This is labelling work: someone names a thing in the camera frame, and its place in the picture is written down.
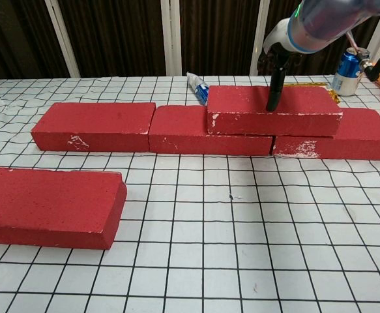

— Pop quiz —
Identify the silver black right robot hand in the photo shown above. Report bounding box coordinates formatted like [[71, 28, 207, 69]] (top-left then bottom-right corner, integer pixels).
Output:
[[257, 18, 304, 112]]

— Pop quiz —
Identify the blue soda can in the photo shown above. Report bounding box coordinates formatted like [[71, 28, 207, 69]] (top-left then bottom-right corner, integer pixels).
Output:
[[331, 46, 371, 97]]

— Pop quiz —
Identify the red brick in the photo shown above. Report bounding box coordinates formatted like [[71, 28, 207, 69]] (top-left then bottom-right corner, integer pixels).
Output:
[[30, 102, 157, 153], [206, 85, 343, 137], [271, 107, 380, 161], [148, 104, 273, 157], [0, 167, 128, 251]]

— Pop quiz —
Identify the white black checkered tablecloth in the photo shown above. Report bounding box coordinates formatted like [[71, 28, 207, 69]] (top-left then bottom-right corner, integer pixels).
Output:
[[0, 74, 380, 313]]

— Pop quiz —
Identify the gold foil snack packet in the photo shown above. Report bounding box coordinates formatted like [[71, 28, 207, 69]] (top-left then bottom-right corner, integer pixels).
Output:
[[282, 82, 342, 105]]

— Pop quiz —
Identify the white blue toothpaste tube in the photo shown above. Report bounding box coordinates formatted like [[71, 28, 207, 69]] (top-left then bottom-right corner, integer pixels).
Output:
[[186, 72, 210, 106]]

